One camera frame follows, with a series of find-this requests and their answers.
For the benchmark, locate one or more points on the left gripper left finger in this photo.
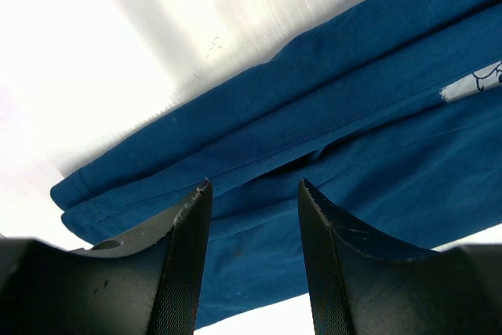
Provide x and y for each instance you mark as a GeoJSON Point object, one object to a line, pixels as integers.
{"type": "Point", "coordinates": [147, 280]}

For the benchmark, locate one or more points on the blue t-shirt with print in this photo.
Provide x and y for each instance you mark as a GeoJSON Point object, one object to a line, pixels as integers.
{"type": "Point", "coordinates": [391, 109]}

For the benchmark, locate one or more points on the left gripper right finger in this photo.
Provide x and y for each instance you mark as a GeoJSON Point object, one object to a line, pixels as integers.
{"type": "Point", "coordinates": [363, 281]}

